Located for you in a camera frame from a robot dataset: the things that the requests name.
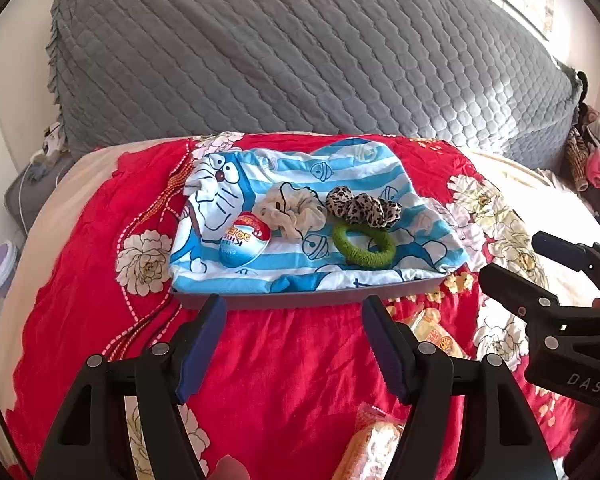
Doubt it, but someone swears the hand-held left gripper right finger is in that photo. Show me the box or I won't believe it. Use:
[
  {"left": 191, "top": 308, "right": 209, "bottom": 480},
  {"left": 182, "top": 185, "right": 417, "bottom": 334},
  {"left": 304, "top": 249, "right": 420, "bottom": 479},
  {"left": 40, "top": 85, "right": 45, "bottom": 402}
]
[{"left": 361, "top": 295, "right": 558, "bottom": 480}]

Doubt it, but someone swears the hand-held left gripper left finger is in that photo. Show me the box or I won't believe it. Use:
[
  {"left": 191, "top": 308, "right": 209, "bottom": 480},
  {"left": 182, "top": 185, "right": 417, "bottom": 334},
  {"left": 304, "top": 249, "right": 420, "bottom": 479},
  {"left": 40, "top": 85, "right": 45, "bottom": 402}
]
[{"left": 32, "top": 294, "right": 228, "bottom": 480}]

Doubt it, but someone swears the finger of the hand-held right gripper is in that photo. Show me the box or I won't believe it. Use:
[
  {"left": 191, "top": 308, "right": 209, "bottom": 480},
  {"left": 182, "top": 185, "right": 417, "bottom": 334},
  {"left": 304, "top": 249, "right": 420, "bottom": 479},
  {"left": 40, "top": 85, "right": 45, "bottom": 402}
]
[
  {"left": 531, "top": 231, "right": 600, "bottom": 307},
  {"left": 479, "top": 261, "right": 597, "bottom": 332}
]

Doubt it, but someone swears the green fuzzy hair tie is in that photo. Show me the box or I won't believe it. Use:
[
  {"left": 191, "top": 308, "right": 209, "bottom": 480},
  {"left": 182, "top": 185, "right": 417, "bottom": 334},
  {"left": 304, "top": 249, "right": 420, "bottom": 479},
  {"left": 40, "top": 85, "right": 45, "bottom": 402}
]
[{"left": 331, "top": 221, "right": 397, "bottom": 267}]

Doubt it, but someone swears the egg-shaped toy capsule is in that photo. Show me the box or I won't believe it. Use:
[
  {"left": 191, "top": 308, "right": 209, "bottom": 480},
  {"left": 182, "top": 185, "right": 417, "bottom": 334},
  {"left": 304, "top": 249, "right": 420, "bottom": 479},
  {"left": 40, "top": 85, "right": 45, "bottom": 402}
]
[{"left": 219, "top": 212, "right": 271, "bottom": 268}]

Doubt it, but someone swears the leopard print scrunchie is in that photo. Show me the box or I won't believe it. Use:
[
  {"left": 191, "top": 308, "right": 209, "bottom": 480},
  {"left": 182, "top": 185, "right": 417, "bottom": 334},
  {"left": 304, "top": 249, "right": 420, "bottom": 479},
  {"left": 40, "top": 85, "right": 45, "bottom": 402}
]
[{"left": 326, "top": 186, "right": 402, "bottom": 231}]

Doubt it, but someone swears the cream scrunchie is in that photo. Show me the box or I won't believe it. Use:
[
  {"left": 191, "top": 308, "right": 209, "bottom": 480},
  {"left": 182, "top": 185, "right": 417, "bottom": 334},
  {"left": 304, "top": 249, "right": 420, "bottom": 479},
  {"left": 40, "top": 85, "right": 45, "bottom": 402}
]
[{"left": 252, "top": 182, "right": 327, "bottom": 241}]

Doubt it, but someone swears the person's left hand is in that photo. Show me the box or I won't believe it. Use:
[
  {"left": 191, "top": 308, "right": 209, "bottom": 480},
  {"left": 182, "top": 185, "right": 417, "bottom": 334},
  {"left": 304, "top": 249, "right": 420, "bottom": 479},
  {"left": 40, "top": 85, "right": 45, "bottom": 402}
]
[{"left": 212, "top": 455, "right": 251, "bottom": 480}]

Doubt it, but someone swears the orange snack packet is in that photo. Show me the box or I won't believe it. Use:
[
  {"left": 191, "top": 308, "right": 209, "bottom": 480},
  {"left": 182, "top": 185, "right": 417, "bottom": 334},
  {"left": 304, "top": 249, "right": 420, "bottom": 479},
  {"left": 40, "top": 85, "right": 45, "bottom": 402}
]
[
  {"left": 410, "top": 307, "right": 468, "bottom": 359},
  {"left": 332, "top": 402, "right": 406, "bottom": 480}
]

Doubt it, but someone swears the red floral blanket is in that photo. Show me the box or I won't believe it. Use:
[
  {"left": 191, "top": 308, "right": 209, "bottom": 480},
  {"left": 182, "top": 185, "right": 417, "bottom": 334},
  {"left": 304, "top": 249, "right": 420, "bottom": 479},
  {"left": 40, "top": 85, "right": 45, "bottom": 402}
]
[{"left": 0, "top": 132, "right": 600, "bottom": 480}]

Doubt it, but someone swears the pile of clothes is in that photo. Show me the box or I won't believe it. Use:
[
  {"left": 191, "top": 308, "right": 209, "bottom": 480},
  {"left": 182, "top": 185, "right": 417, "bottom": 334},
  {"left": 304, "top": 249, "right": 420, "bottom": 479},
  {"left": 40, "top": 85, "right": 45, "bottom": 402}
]
[{"left": 562, "top": 102, "right": 600, "bottom": 206}]

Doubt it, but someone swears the blue striped cartoon cloth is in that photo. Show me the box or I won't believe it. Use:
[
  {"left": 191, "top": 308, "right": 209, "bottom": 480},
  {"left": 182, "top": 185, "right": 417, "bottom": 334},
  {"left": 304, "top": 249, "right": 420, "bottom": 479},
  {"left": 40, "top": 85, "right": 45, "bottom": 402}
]
[{"left": 170, "top": 141, "right": 471, "bottom": 295}]

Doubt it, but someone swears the purple and white round box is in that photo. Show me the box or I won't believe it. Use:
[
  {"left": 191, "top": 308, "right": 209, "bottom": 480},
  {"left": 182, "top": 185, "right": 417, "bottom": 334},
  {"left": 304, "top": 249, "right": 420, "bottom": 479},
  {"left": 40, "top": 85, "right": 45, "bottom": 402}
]
[{"left": 0, "top": 240, "right": 20, "bottom": 292}]

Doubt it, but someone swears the grey cushion pad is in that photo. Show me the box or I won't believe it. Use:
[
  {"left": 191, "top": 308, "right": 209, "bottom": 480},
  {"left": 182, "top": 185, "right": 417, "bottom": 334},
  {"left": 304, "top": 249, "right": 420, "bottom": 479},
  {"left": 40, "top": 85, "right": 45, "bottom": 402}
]
[{"left": 2, "top": 152, "right": 76, "bottom": 236}]

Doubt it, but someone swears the white charger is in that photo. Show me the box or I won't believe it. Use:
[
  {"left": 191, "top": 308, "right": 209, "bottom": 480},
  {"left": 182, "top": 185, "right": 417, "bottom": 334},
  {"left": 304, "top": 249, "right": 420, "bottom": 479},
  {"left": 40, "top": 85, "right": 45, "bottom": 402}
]
[{"left": 42, "top": 122, "right": 63, "bottom": 153}]

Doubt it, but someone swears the grey quilted cover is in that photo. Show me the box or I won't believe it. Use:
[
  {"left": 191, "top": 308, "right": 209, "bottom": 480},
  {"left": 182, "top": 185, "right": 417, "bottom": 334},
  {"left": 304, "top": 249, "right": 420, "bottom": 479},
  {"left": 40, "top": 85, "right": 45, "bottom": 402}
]
[{"left": 45, "top": 0, "right": 588, "bottom": 176}]

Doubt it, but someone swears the white cable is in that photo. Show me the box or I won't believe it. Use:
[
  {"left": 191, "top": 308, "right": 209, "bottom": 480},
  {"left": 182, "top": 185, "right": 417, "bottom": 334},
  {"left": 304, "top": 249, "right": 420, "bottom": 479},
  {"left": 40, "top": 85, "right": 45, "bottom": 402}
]
[{"left": 20, "top": 160, "right": 48, "bottom": 236}]

